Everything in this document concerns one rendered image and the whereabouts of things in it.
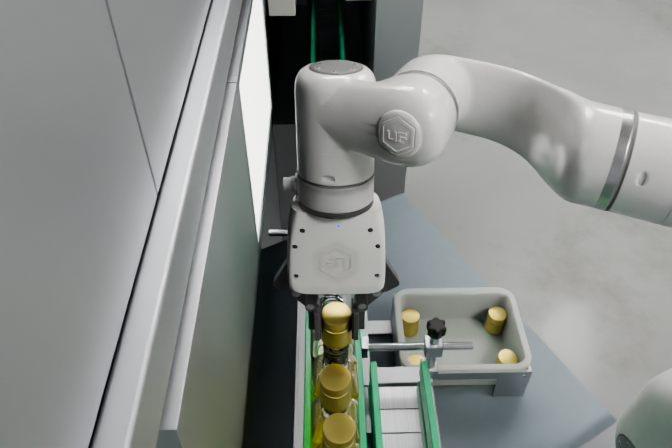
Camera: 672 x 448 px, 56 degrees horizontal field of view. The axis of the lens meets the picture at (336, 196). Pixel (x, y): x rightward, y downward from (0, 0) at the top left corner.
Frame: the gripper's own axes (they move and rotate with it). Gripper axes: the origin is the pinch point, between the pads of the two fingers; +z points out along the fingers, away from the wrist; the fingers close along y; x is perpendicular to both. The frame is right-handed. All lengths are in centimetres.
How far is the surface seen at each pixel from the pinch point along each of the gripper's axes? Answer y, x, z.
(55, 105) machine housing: -15.0, -23.8, -33.6
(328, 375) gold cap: -0.9, -4.8, 3.9
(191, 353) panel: -12.1, -15.7, -9.1
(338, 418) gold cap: 0.1, -9.5, 5.2
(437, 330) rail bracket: 14.5, 14.9, 14.3
